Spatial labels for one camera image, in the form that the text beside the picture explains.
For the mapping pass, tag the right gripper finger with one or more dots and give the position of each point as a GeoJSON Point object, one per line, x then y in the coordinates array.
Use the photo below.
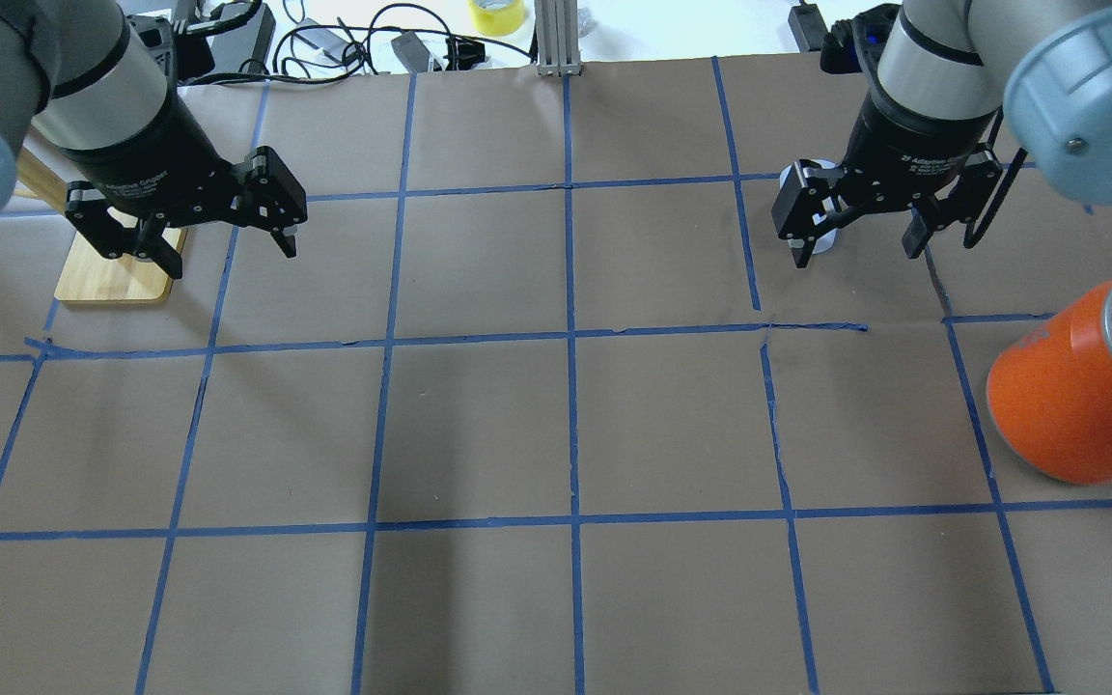
{"type": "Point", "coordinates": [965, 202]}
{"type": "Point", "coordinates": [799, 199]}

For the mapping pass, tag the yellow tape roll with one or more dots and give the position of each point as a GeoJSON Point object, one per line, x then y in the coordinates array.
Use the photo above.
{"type": "Point", "coordinates": [497, 18]}

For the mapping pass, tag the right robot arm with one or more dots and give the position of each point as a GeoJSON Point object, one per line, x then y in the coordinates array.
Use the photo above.
{"type": "Point", "coordinates": [961, 95]}

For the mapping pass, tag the black power adapter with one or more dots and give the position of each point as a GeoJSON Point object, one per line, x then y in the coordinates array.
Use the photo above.
{"type": "Point", "coordinates": [413, 53]}

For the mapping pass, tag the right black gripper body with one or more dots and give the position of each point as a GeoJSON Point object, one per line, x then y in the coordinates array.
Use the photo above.
{"type": "Point", "coordinates": [913, 147]}

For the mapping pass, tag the orange cylindrical container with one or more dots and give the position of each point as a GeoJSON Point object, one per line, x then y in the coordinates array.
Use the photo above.
{"type": "Point", "coordinates": [1050, 394]}

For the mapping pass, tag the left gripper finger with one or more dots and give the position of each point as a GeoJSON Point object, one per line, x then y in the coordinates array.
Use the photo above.
{"type": "Point", "coordinates": [92, 216]}
{"type": "Point", "coordinates": [266, 195]}

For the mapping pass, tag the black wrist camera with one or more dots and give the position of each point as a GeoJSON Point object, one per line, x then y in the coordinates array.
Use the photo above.
{"type": "Point", "coordinates": [855, 45]}

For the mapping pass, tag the aluminium frame post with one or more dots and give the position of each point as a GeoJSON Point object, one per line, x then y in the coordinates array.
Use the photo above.
{"type": "Point", "coordinates": [557, 35]}

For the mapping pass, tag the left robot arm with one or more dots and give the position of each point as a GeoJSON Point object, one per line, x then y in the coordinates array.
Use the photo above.
{"type": "Point", "coordinates": [79, 74]}

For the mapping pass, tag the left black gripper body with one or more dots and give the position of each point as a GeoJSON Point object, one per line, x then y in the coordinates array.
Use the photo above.
{"type": "Point", "coordinates": [143, 152]}

